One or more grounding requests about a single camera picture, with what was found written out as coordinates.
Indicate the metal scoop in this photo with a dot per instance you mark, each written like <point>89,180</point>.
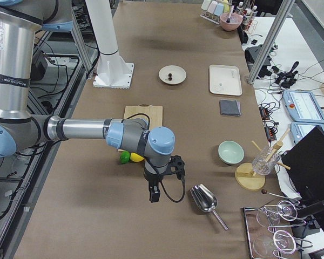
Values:
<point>206,202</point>

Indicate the black monitor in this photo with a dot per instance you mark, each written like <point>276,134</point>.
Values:
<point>306,160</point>

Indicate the yellow cup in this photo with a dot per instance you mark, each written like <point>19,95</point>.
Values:
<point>226,6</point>

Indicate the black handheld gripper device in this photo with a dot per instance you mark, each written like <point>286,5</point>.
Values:
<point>287,79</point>

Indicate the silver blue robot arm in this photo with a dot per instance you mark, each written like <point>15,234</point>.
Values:
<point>21,128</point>

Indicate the pink bowl with ice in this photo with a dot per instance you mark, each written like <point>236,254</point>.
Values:
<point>233,24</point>

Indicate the blue teach pendant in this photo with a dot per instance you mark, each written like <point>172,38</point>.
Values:
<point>301,129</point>
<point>303,107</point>

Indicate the pink cup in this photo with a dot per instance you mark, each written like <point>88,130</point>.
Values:
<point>212,7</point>

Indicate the aluminium frame post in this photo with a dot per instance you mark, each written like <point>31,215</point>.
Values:
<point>277,24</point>

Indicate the green lime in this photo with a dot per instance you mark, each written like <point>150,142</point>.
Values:
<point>125,157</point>

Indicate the white cup rack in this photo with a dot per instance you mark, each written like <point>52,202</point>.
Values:
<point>210,16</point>

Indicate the yellow lemon near board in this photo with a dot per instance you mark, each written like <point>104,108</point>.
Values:
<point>134,157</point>

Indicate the crystal glass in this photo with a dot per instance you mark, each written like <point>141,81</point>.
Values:
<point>262,166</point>

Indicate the metal muddler stick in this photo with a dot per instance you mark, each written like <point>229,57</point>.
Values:
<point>228,20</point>

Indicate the white cup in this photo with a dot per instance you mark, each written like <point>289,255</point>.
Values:
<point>205,4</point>

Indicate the light blue cup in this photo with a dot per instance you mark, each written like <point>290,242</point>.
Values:
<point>219,9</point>

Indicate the beige rectangular tray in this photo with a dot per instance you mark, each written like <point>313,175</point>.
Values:
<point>225,80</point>

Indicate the wooden cutting board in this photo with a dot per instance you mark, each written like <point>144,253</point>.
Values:
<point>155,114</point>

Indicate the round beige plate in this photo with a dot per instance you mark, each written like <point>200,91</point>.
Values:
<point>178,74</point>

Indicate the mint green bowl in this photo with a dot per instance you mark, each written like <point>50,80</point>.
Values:
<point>230,152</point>

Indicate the wooden cup stand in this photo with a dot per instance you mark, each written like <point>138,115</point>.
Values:
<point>250,180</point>

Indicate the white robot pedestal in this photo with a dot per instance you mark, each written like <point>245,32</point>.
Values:
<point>112,71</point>

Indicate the black metal tray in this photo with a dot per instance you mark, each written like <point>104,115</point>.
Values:
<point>283,241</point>

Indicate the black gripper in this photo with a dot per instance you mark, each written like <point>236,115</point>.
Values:
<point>151,179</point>

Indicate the grey folded cloth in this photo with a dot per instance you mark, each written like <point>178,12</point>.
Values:
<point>230,107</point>

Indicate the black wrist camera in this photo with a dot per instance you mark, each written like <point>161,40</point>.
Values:
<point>176,166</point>

